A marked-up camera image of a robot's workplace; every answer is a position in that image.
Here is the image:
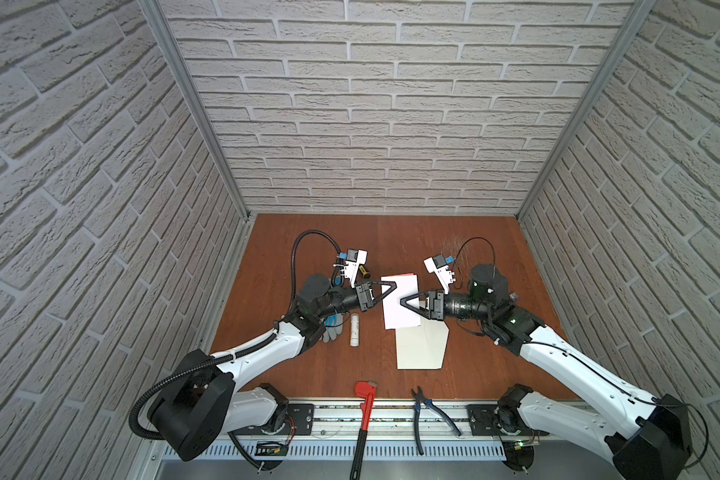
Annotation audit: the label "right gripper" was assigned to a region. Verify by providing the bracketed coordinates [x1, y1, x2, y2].
[403, 289, 493, 325]

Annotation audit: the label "pink white letter card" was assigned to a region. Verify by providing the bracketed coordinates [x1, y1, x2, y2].
[381, 273, 421, 330]

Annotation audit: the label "cream envelope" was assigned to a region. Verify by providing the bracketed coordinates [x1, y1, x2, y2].
[395, 320, 449, 370]

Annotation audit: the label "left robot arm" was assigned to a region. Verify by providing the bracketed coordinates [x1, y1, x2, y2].
[128, 274, 397, 461]

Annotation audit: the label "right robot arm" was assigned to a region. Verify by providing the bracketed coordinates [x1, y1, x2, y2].
[399, 264, 692, 479]

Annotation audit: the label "white glue stick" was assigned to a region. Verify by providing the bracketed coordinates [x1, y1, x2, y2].
[350, 313, 360, 347]

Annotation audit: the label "blue grey work glove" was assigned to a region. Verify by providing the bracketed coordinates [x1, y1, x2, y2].
[322, 313, 345, 343]

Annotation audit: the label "red pipe wrench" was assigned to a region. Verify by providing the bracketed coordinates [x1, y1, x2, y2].
[349, 381, 377, 480]

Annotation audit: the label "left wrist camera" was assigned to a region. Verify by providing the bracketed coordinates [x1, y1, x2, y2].
[337, 249, 367, 288]

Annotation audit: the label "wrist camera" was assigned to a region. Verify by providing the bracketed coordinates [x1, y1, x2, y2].
[337, 249, 367, 288]
[424, 254, 455, 294]

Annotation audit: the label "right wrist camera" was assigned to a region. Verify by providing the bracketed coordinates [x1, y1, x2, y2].
[424, 254, 455, 294]

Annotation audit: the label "blue handled pliers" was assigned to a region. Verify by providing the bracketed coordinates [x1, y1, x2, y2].
[410, 386, 463, 457]

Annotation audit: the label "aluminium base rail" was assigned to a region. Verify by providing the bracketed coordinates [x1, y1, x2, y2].
[133, 383, 655, 480]

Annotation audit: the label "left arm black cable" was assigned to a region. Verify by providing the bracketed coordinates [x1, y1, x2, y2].
[128, 229, 344, 442]

